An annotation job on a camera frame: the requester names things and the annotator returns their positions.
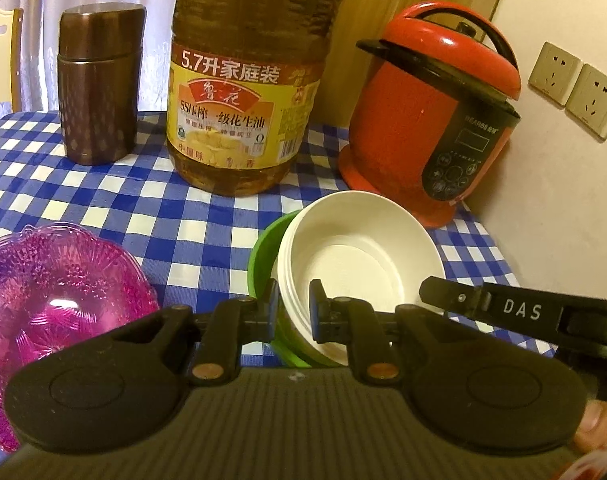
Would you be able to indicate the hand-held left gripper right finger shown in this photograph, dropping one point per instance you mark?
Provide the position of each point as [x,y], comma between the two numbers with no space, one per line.
[317,310]

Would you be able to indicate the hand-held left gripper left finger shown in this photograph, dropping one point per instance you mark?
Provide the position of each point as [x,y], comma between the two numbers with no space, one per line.
[274,310]

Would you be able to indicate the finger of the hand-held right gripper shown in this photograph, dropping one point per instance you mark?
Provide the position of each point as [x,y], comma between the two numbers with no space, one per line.
[453,297]

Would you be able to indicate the brown metal canister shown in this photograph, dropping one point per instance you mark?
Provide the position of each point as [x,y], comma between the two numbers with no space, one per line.
[100,100]

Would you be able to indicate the white plastic bowl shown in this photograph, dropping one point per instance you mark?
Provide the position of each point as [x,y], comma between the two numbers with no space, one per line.
[358,240]

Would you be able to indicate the red electric pressure cooker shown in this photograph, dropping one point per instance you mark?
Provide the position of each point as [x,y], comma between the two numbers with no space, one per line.
[398,125]

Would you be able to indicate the person's right hand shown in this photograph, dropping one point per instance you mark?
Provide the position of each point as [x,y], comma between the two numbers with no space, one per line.
[603,425]

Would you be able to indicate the pink transparent plate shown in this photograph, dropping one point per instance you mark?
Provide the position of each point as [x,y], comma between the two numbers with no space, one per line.
[58,300]

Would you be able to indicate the large cooking oil bottle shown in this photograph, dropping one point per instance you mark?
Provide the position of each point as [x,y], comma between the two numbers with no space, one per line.
[233,110]

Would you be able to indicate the blue white checkered tablecloth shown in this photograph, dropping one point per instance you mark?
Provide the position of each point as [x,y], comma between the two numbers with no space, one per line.
[158,210]

